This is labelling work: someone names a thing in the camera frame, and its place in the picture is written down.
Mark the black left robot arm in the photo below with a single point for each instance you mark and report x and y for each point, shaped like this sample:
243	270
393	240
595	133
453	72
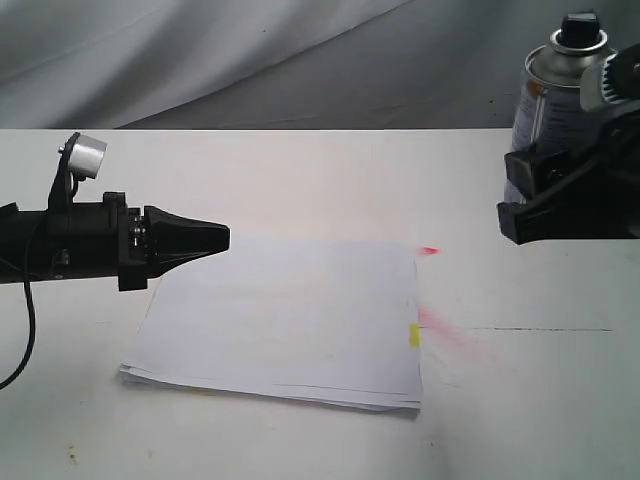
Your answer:
24	244

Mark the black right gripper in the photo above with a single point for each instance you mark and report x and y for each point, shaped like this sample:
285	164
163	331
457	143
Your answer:
598	198

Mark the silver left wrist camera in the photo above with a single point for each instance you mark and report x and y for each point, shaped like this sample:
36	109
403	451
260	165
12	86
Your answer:
82	156

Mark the white paper stack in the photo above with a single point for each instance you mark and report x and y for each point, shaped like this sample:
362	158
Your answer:
328	321

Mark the silver spray paint can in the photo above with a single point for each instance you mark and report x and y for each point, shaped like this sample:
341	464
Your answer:
549	121

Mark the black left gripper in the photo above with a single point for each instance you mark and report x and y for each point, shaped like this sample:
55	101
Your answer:
110	239

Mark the grey backdrop cloth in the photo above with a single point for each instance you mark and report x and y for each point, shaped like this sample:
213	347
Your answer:
276	64

